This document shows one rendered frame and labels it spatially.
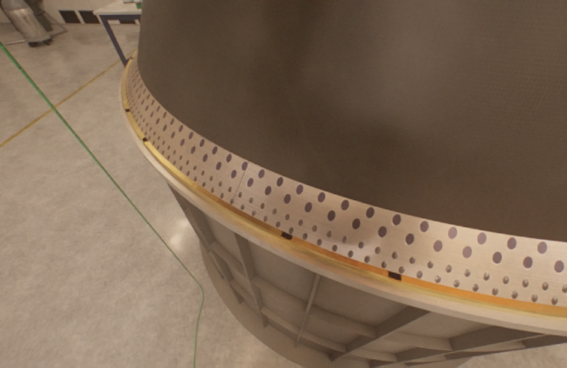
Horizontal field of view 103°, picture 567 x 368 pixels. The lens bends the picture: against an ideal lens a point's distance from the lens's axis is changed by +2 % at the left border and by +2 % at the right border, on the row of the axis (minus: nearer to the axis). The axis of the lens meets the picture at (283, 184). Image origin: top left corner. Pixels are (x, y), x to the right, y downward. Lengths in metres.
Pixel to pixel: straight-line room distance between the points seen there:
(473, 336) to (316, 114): 0.63
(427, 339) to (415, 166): 0.57
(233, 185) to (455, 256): 0.35
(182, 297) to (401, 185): 1.51
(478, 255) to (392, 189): 0.14
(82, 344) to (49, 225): 1.03
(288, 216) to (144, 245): 1.65
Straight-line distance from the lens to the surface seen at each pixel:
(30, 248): 2.47
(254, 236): 0.39
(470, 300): 0.42
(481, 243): 0.42
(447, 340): 0.85
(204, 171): 0.46
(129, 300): 1.82
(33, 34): 6.99
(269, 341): 1.49
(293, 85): 0.36
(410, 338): 0.80
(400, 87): 0.33
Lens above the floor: 1.51
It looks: 48 degrees down
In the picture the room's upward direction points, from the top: straight up
